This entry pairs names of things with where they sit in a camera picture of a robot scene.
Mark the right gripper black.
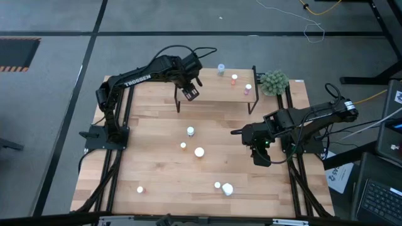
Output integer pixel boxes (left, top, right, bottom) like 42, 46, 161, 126
231, 122, 273, 148

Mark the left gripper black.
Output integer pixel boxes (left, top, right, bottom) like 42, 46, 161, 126
174, 70, 203, 102

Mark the white melatonin supplement bottle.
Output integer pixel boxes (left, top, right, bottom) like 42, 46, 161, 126
221, 182, 234, 196

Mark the green succulent plant in pot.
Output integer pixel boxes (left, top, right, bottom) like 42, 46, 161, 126
259, 70, 290, 96

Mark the white paper blue logo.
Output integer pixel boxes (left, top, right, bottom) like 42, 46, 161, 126
325, 150, 356, 195

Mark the black flat screen device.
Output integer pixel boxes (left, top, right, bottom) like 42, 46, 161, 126
376, 78, 402, 167

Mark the black laptop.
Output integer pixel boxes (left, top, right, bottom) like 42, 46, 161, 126
350, 152, 402, 226

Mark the black floor hatch striped edge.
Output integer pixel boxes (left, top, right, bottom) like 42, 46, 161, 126
0, 36, 41, 73

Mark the dark chair base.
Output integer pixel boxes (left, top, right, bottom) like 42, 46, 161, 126
0, 137, 24, 152

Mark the wooden shelf black metal frame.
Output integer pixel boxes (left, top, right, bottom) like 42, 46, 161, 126
174, 63, 260, 115

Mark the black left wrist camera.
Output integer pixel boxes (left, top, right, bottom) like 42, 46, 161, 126
183, 53, 204, 75

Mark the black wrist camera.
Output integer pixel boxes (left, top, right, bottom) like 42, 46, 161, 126
251, 146, 273, 168
183, 53, 204, 75

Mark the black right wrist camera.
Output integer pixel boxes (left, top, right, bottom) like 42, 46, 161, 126
251, 146, 273, 168

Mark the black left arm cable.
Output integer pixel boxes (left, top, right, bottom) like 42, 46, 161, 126
153, 45, 218, 68

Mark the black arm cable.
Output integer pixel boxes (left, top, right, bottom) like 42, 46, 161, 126
253, 119, 315, 166
153, 45, 218, 68

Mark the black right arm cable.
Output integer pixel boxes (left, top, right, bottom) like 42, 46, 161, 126
253, 119, 315, 166

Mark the black aluminium rig frame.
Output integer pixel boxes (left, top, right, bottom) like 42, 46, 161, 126
70, 70, 335, 226

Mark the silver metal bracket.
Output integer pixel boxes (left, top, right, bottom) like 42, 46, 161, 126
271, 218, 310, 226
98, 215, 136, 226

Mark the thin white floor cable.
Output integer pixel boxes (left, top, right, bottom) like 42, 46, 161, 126
256, 0, 326, 44

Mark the black desk leg frame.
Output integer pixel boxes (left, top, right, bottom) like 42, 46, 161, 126
340, 0, 402, 85

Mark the yellow floor cable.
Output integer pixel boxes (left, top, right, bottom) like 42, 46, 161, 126
353, 89, 389, 105

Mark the yellow cable black plug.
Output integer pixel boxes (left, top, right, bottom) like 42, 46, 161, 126
300, 0, 342, 16

